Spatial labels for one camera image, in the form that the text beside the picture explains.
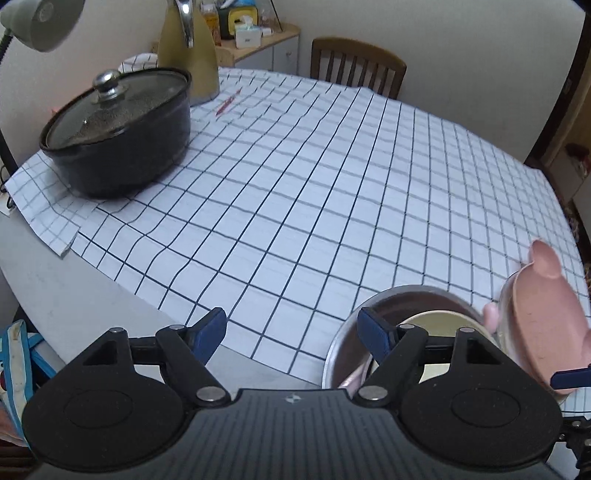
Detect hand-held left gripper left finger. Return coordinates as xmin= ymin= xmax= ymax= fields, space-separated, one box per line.
xmin=83 ymin=307 xmax=230 ymax=408

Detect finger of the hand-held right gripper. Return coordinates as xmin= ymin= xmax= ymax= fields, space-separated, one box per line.
xmin=560 ymin=415 xmax=591 ymax=467
xmin=550 ymin=364 xmax=591 ymax=391

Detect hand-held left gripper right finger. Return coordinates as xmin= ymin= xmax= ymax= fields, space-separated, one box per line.
xmin=355 ymin=308 xmax=511 ymax=407

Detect large steel bowl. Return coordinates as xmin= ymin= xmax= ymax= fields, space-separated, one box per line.
xmin=322 ymin=285 xmax=497 ymax=391

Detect pink bear-shaped plate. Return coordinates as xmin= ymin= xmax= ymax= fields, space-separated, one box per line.
xmin=508 ymin=239 xmax=591 ymax=393

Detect cream bowl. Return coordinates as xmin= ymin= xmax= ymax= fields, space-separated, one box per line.
xmin=398 ymin=311 xmax=490 ymax=384

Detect oval white plate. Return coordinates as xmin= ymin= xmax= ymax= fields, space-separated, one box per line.
xmin=496 ymin=272 xmax=573 ymax=404

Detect pink pot with steel insert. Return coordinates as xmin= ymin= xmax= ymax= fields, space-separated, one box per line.
xmin=339 ymin=302 xmax=500 ymax=393

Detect white checkered tablecloth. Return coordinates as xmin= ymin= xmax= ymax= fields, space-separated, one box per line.
xmin=4 ymin=53 xmax=591 ymax=411

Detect black cooking pot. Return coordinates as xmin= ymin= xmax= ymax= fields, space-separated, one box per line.
xmin=39 ymin=74 xmax=192 ymax=199

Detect blue and white bag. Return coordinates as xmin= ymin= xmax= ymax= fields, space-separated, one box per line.
xmin=0 ymin=318 xmax=58 ymax=446

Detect red pen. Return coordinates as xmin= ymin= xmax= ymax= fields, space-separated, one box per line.
xmin=215 ymin=90 xmax=242 ymax=116

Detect glass pot lid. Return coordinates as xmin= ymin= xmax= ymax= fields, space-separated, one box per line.
xmin=41 ymin=69 xmax=191 ymax=151

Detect gold thermos jug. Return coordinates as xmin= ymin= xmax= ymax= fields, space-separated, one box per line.
xmin=157 ymin=0 xmax=221 ymax=106

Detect dark wooden chair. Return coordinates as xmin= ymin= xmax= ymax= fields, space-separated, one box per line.
xmin=310 ymin=38 xmax=408 ymax=100

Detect white wooden cabinet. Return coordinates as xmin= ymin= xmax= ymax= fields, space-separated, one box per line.
xmin=217 ymin=23 xmax=302 ymax=75

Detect white tissue box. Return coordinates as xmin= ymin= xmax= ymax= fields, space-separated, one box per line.
xmin=235 ymin=16 xmax=262 ymax=49

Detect orange juice bottle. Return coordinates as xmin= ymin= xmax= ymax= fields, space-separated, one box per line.
xmin=201 ymin=2 xmax=222 ymax=47

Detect yellow box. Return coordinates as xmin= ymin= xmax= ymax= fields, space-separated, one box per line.
xmin=228 ymin=7 xmax=259 ymax=28

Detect grey desk lamp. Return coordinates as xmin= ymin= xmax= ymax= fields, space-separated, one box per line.
xmin=0 ymin=0 xmax=86 ymax=174

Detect black lamp cable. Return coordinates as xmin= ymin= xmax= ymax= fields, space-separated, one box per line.
xmin=0 ymin=164 xmax=16 ymax=208

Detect dark wooden door frame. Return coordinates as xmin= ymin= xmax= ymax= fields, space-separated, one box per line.
xmin=524 ymin=28 xmax=591 ymax=217

